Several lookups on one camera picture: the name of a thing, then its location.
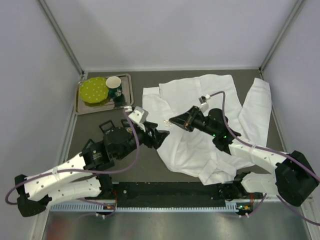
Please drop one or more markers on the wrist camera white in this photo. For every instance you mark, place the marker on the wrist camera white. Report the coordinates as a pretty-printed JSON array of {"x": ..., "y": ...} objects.
[
  {"x": 204, "y": 100},
  {"x": 137, "y": 115}
]

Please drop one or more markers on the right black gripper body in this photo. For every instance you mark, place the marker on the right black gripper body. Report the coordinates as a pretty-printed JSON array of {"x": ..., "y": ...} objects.
[{"x": 189, "y": 120}]

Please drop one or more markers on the black square frame right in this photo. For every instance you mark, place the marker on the black square frame right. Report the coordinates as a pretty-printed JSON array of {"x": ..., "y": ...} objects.
[{"x": 125, "y": 123}]

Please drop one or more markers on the green polka dot plate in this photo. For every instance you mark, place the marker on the green polka dot plate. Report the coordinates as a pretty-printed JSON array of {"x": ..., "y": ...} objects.
[{"x": 93, "y": 90}]

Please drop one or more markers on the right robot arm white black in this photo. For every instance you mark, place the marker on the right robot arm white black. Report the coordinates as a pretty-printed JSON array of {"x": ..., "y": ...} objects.
[{"x": 289, "y": 175}]

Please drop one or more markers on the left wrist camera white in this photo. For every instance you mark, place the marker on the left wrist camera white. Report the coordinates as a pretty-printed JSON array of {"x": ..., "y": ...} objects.
[{"x": 137, "y": 115}]

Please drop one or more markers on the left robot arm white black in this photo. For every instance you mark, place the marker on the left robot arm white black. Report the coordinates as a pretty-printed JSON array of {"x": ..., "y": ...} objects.
[{"x": 87, "y": 174}]

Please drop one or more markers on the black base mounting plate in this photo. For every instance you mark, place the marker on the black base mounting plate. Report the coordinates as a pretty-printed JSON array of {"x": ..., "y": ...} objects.
[{"x": 173, "y": 194}]

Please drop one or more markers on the sparkly snowflake brooch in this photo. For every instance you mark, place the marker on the sparkly snowflake brooch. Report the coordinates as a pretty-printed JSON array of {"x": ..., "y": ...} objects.
[{"x": 167, "y": 123}]

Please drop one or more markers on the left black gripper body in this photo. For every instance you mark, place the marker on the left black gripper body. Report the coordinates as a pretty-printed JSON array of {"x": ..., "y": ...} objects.
[{"x": 153, "y": 137}]

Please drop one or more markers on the black square frame left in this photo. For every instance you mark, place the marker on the black square frame left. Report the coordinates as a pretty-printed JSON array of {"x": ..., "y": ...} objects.
[{"x": 107, "y": 127}]

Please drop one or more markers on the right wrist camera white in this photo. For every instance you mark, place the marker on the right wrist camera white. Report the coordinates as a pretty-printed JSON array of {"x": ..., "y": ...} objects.
[{"x": 204, "y": 100}]

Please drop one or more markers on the black square frame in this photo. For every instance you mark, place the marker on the black square frame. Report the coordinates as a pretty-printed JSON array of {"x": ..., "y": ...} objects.
[
  {"x": 89, "y": 147},
  {"x": 125, "y": 123},
  {"x": 107, "y": 127}
]

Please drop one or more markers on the silver metal tray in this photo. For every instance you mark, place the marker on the silver metal tray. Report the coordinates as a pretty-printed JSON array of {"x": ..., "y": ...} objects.
[{"x": 126, "y": 99}]

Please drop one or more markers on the white cup dark base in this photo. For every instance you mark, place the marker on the white cup dark base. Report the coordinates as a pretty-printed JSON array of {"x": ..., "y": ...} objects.
[{"x": 114, "y": 85}]

